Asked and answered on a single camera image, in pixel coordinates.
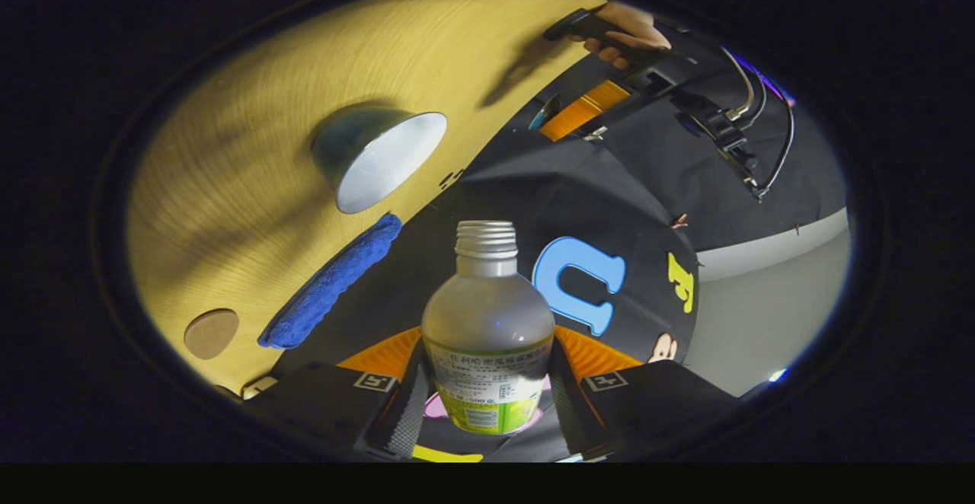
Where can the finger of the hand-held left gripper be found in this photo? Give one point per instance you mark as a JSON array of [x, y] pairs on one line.
[[583, 112]]

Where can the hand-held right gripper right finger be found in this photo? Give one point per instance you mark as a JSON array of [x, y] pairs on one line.
[[567, 413]]

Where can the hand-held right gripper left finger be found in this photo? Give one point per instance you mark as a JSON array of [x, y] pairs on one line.
[[400, 424]]

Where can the teal teacup lid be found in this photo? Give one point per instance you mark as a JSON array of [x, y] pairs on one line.
[[545, 113]]

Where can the silver green water bottle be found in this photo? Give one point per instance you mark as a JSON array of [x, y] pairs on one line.
[[487, 314]]

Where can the teal teacup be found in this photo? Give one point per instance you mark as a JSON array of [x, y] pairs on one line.
[[388, 157]]

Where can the round cork coaster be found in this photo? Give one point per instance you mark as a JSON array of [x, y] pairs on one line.
[[211, 333]]

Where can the white clip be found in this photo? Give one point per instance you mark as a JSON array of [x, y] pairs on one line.
[[596, 133]]

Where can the black backdrop cloth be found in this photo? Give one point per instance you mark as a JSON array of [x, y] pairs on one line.
[[533, 192]]

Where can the white toaster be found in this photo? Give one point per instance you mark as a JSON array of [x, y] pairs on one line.
[[260, 387]]

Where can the red clip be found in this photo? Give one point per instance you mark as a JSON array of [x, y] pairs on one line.
[[679, 221]]

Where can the blue towel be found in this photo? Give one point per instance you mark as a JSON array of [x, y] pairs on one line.
[[335, 279]]

